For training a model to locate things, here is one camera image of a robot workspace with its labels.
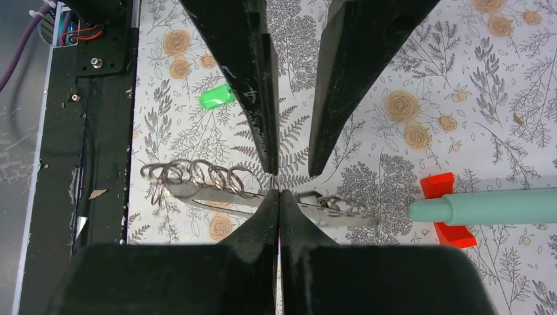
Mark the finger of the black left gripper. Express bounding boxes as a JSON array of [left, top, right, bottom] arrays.
[[182, 0, 279, 175], [308, 0, 439, 177]]

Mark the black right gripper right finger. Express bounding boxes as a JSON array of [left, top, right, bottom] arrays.
[[279, 190, 494, 314]]

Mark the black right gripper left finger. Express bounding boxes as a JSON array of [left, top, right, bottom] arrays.
[[47, 190, 279, 314]]

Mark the green key tag with key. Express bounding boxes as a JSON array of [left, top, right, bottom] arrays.
[[198, 84, 236, 110]]

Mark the black key tag with key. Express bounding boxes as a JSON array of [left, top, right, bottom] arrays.
[[294, 191, 323, 205]]

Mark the silver carabiner keyring with chain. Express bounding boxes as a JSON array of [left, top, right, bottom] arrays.
[[140, 159, 379, 228]]

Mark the floral patterned table mat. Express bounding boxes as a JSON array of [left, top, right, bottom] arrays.
[[126, 0, 557, 315]]

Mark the red rolling pin stand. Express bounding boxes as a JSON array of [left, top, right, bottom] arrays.
[[420, 173, 477, 249]]

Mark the teal rolling pin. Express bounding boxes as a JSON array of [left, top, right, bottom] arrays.
[[409, 188, 556, 226]]

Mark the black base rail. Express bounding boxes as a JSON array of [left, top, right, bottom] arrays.
[[12, 1, 139, 314]]

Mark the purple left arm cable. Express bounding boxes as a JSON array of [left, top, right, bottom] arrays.
[[0, 2, 55, 95]]

